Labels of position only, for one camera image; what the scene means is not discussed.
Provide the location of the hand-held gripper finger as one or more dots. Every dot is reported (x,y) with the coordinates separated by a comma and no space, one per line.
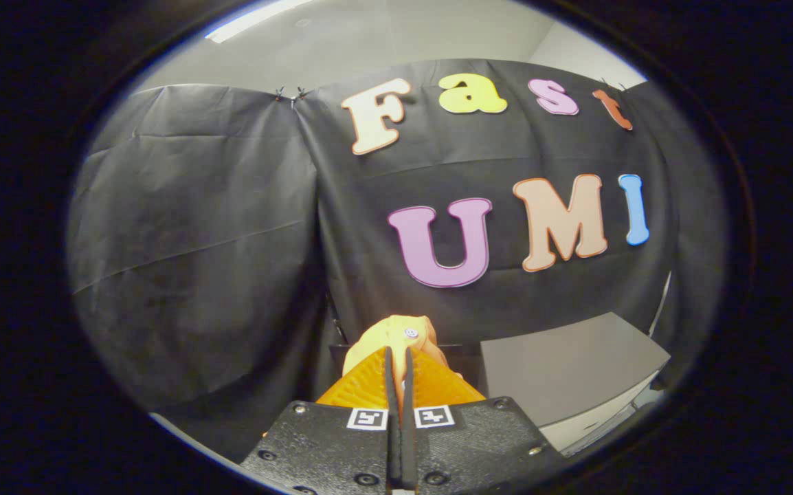
(391,385)
(408,385)

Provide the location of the orange garment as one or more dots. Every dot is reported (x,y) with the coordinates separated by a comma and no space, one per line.
(386,333)

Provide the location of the metal stand pole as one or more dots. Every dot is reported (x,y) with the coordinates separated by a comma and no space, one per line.
(334,320)
(664,295)

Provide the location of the white cabinet with grey top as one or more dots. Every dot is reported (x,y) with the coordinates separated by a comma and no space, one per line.
(561,364)

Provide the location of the black backdrop cloth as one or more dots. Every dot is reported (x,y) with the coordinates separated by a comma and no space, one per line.
(197,240)

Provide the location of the small black clip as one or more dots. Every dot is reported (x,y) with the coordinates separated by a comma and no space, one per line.
(300,93)

